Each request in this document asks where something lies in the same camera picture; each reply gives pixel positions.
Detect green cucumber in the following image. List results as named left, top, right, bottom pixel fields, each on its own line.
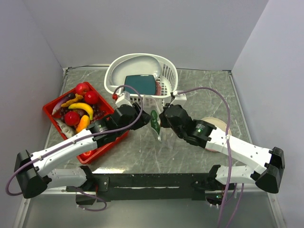
left=150, top=110, right=161, bottom=135

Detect clear dotted zip bag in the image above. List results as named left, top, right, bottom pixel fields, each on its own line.
left=143, top=95, right=176, bottom=149

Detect red faceted apple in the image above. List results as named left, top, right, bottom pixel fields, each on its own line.
left=84, top=91, right=99, bottom=105

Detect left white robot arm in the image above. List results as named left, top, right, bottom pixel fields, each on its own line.
left=14, top=103, right=151, bottom=199

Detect purple grapes bunch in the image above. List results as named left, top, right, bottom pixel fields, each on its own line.
left=59, top=104, right=105, bottom=122

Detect pink plate in basket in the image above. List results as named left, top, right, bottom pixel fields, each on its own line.
left=155, top=81, right=162, bottom=96

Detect teal square plate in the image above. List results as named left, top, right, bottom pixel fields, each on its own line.
left=124, top=75, right=157, bottom=95

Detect white plastic basket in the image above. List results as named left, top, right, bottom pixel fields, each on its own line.
left=104, top=53, right=179, bottom=106

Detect orange yellow mango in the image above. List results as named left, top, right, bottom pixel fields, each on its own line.
left=76, top=115, right=91, bottom=133

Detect yellow banana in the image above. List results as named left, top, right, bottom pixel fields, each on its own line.
left=68, top=103, right=94, bottom=121

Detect pink round plate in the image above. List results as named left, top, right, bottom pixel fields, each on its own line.
left=202, top=117, right=228, bottom=155

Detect orange ginger root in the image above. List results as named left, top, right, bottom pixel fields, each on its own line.
left=61, top=94, right=83, bottom=108

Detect white oval plate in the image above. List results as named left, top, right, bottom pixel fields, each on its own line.
left=109, top=55, right=161, bottom=86

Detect red round fruit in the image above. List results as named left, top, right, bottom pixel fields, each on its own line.
left=64, top=111, right=80, bottom=126

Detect purple eggplant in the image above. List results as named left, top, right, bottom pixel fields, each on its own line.
left=52, top=93, right=75, bottom=115

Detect white fish toy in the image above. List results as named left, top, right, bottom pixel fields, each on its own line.
left=55, top=119, right=76, bottom=138

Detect black mounting base bar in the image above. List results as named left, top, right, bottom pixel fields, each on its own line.
left=65, top=172, right=238, bottom=206

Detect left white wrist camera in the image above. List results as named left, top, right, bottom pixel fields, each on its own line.
left=112, top=91, right=132, bottom=109

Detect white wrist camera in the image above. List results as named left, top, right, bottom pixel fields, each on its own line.
left=170, top=90, right=187, bottom=106
left=112, top=91, right=132, bottom=109

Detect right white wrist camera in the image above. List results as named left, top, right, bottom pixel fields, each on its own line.
left=170, top=90, right=187, bottom=106

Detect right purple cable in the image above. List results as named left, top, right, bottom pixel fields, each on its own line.
left=175, top=86, right=245, bottom=228

